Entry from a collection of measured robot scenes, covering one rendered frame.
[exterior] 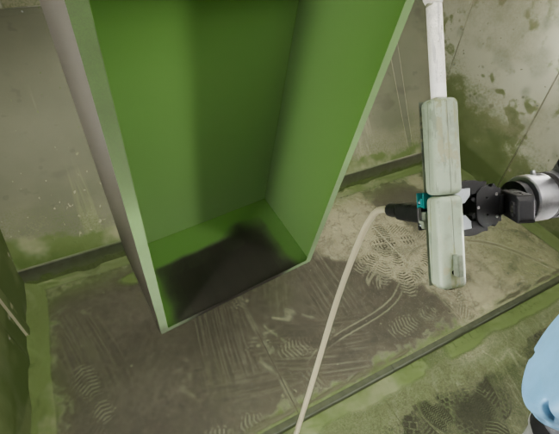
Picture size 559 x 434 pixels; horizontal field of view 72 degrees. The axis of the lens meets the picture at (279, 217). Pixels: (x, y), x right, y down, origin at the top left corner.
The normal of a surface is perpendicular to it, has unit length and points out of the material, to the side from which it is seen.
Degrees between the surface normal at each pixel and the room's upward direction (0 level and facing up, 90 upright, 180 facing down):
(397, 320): 0
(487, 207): 54
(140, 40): 102
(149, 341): 0
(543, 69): 90
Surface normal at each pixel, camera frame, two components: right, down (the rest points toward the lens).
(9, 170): 0.40, 0.12
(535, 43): -0.89, 0.29
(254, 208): 0.14, -0.60
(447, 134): 0.18, 0.07
